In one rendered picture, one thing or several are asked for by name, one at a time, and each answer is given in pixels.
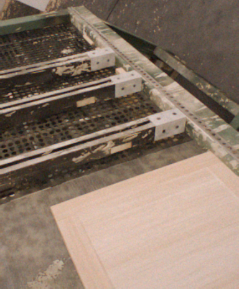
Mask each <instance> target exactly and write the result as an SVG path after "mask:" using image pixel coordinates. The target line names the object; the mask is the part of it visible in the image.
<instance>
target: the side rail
mask: <svg viewBox="0 0 239 289"><path fill-rule="evenodd" d="M69 15H70V14H69V12H68V11H67V10H66V9H64V10H59V11H52V12H45V13H42V14H34V15H30V16H27V17H20V18H16V19H9V20H5V21H0V35H3V34H10V33H14V32H20V31H27V30H31V29H38V28H42V27H45V26H51V25H56V24H61V23H66V22H70V19H69Z"/></svg>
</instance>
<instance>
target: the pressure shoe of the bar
mask: <svg viewBox="0 0 239 289"><path fill-rule="evenodd" d="M128 148H131V142H130V143H125V144H122V145H119V146H115V147H112V148H111V154H112V153H115V152H118V151H122V150H124V149H128Z"/></svg>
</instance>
